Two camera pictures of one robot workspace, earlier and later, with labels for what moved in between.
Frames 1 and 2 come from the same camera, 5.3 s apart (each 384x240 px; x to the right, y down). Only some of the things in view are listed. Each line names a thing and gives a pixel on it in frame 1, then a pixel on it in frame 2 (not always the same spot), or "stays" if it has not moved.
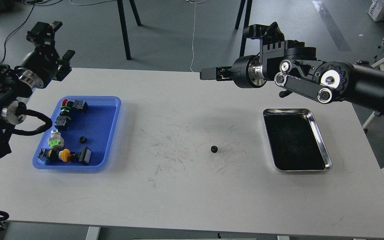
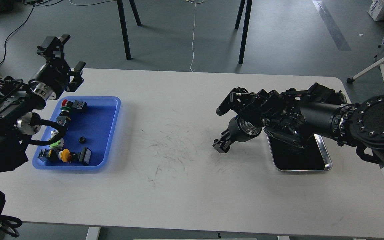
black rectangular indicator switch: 84,156 stays
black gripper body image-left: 40,67 → 53,79
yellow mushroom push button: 64,155 stays
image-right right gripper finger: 219,73 → 225,132
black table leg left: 120,2 stays
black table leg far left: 135,13 stays
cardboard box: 378,10 stays
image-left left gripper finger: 64,68 → 78,80
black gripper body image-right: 247,72 → 241,127
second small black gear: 82,139 stays
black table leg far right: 240,10 stays
